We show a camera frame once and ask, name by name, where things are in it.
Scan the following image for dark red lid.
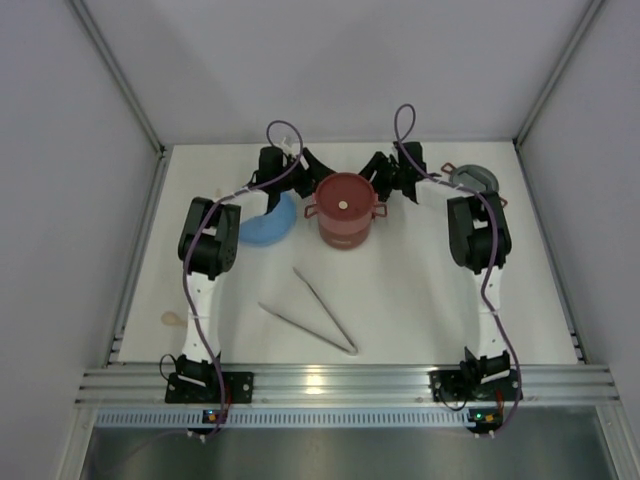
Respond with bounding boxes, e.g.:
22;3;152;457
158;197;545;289
314;172;377;221

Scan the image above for pink lunch container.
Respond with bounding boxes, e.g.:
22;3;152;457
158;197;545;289
303;172;388;235

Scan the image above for dark red lunch container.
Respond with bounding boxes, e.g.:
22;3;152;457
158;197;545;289
319;225;371;250

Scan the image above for metal tongs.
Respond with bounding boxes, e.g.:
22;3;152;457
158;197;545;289
257;267;359;357

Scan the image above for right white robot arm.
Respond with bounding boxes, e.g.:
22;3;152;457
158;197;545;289
359;142;518;402

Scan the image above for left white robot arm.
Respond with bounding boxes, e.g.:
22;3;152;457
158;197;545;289
165;146;332;404

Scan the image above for blue plate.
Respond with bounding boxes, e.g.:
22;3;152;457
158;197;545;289
239;193;297;247

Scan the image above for grey top lid with clasps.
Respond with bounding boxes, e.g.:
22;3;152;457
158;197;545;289
440;162;500;193

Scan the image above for wooden spoon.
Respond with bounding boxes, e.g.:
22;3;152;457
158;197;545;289
161;311;188;328

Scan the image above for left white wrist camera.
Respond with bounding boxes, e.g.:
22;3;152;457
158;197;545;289
279;136;296;157

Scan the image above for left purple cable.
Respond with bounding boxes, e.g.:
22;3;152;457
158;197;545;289
182;119;305;441

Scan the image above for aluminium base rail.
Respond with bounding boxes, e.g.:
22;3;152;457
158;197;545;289
74;365;619;430

